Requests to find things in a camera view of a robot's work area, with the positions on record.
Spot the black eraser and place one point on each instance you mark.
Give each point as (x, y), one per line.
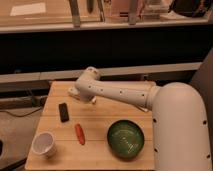
(63, 110)

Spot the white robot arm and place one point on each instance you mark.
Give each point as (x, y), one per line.
(180, 126)

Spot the red carrot toy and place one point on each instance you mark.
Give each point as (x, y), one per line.
(80, 134)

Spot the green bowl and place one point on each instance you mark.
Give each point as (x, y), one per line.
(125, 139)

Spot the black power strip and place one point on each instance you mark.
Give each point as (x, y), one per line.
(22, 102)

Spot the white cup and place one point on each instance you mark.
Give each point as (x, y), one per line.
(44, 144)

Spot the white paper sheet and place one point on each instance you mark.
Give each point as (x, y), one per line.
(28, 9)

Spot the grey metal post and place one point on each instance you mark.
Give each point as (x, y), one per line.
(132, 13)
(75, 13)

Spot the grey metal post right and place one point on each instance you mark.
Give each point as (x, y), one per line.
(132, 13)

